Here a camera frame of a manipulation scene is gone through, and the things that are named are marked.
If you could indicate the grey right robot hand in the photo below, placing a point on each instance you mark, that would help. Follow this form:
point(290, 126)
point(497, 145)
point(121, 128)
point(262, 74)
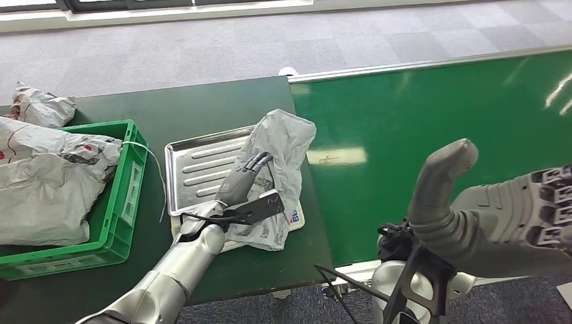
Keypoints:
point(491, 223)

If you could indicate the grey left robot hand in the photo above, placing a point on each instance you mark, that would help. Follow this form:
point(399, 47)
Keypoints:
point(234, 188)

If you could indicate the grey plastic mailer black print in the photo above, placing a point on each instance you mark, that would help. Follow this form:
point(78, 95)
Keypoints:
point(286, 143)

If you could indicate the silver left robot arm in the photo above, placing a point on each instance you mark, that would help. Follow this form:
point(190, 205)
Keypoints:
point(170, 277)

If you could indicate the green conveyor belt machine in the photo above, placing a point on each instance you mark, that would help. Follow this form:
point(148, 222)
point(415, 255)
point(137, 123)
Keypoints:
point(380, 112)

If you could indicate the white electronic weighing scale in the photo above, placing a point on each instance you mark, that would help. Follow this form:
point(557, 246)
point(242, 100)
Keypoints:
point(196, 165)

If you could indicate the thin white zip tie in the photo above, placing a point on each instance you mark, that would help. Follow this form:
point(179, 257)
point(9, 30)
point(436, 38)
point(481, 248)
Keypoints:
point(159, 166)

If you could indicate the white flat sheet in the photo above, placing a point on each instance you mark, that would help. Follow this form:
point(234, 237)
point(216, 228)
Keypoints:
point(565, 295)

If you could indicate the white round foot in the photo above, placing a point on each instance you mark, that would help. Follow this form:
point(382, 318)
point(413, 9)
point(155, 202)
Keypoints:
point(280, 294)
point(288, 71)

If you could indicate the green plastic crate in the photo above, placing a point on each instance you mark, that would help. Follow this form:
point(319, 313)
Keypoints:
point(111, 250)

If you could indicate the white window sill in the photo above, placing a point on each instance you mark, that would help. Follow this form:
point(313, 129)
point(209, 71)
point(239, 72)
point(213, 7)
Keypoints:
point(178, 13)

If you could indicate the large plain grey mailer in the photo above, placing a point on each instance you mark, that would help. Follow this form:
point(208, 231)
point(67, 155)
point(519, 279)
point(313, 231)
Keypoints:
point(44, 201)

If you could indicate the grey mailer red print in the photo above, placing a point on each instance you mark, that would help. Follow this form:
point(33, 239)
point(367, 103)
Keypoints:
point(44, 138)

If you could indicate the small crumpled grey mailer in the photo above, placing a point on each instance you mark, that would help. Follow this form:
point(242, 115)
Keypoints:
point(40, 109)

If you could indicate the black right wrist camera bracket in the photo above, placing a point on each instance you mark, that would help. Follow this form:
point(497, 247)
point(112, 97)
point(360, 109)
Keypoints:
point(435, 268)

